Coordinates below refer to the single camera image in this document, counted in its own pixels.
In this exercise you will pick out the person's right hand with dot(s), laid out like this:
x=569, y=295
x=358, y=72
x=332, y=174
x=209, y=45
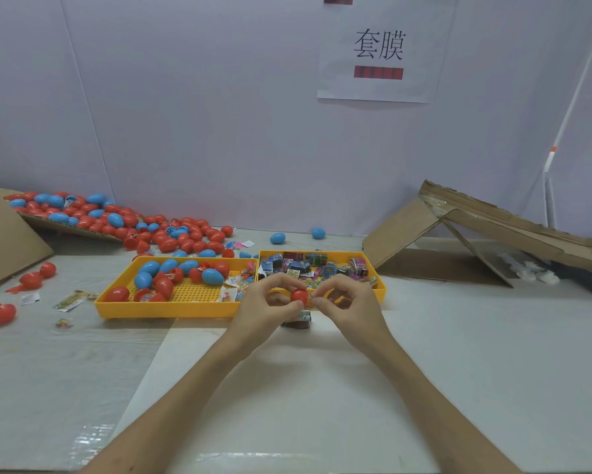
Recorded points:
x=357, y=318

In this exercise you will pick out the person's left hand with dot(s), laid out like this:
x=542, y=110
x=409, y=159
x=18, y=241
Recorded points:
x=256, y=315

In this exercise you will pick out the person's right thumb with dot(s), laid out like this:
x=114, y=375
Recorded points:
x=331, y=308

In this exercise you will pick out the person's left thumb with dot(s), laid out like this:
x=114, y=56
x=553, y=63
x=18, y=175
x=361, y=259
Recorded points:
x=276, y=300

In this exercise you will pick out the red plastic egg capsule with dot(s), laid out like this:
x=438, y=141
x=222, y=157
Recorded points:
x=299, y=296

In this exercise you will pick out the person's left forearm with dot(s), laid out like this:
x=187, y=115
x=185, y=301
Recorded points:
x=162, y=414

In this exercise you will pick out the person's right forearm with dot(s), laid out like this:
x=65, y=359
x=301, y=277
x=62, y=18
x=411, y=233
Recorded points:
x=439, y=414

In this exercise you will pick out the colourful small toy packet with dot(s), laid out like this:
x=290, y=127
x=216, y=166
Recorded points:
x=301, y=319

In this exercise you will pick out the scatter of small paper stickers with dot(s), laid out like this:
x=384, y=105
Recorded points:
x=237, y=283

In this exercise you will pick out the pile of colourful toy packets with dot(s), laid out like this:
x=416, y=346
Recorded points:
x=315, y=267

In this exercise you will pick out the yellow tray with toy packets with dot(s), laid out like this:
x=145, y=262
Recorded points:
x=375, y=281

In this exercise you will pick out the blue plastic egg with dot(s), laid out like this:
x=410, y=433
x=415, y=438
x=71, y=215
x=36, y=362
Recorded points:
x=318, y=233
x=277, y=237

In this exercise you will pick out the yellow tray with perforated bottom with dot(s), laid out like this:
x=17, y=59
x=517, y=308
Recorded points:
x=187, y=298

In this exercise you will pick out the batch of plastic egg shells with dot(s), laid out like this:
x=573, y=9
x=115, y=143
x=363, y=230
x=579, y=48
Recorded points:
x=167, y=281

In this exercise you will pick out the folded brown cardboard box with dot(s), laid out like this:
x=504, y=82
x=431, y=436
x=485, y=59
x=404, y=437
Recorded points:
x=473, y=231

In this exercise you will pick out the heap of red blue eggs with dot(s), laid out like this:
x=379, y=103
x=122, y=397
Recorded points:
x=128, y=223

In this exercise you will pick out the white plastic pieces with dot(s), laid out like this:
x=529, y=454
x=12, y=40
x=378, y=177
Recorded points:
x=528, y=271

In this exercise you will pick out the printed paper leaflet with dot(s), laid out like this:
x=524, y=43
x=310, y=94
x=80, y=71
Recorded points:
x=72, y=300

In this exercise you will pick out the small colourful sticker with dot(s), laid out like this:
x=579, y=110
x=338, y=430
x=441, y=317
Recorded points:
x=64, y=324

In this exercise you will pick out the small white paper slip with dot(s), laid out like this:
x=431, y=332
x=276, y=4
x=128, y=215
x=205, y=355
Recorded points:
x=30, y=298

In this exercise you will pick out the white paper sign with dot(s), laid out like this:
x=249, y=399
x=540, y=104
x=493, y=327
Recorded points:
x=389, y=49

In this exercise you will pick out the flat brown cardboard sheet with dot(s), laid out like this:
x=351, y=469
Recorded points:
x=9, y=236

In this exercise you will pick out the white pole with orange band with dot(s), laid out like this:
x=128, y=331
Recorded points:
x=565, y=123

